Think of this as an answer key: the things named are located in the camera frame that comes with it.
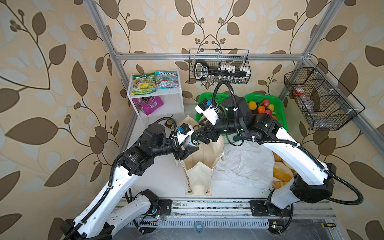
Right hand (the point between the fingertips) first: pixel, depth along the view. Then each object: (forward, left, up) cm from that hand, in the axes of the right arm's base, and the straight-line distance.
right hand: (197, 129), depth 58 cm
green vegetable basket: (+56, -20, -34) cm, 69 cm away
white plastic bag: (-1, -31, -37) cm, 48 cm away
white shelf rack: (+37, +15, -24) cm, 46 cm away
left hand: (-1, +1, -6) cm, 6 cm away
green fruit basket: (+35, -59, -31) cm, 75 cm away
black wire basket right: (+17, -64, -4) cm, 66 cm away
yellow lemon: (+43, -43, -32) cm, 69 cm away
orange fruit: (+41, -50, -34) cm, 73 cm away
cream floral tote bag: (-9, 0, -15) cm, 17 cm away
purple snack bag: (+32, +29, -17) cm, 47 cm away
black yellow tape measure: (+32, +19, -37) cm, 52 cm away
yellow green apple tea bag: (+35, +29, -3) cm, 45 cm away
